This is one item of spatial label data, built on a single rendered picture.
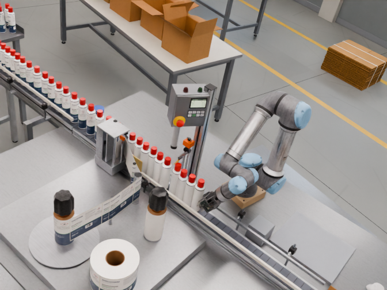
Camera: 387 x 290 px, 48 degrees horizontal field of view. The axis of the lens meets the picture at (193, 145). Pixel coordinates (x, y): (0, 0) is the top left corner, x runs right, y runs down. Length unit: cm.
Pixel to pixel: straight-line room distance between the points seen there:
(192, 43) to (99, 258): 226
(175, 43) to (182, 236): 206
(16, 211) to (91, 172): 44
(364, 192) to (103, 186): 265
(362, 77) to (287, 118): 388
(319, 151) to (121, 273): 308
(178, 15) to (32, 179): 211
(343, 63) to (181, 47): 279
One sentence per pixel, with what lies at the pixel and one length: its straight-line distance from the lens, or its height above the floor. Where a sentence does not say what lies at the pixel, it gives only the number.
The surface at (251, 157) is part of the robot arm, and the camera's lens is 236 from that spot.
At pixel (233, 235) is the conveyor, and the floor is 88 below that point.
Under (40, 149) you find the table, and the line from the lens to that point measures 267.
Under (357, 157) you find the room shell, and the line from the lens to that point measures 470.
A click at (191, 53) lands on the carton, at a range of 374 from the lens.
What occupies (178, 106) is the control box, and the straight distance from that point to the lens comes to 206.
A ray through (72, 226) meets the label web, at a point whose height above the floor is 101.
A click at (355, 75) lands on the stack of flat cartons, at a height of 13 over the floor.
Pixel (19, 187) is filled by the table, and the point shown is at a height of 83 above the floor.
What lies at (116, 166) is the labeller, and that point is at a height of 94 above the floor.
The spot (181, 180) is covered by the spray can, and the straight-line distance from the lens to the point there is 221.
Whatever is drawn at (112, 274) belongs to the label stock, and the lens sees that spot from 184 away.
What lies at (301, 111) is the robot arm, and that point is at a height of 151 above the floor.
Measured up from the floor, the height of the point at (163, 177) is 97.
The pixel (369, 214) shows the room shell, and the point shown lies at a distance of 410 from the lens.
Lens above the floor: 255
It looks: 38 degrees down
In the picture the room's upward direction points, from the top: 12 degrees clockwise
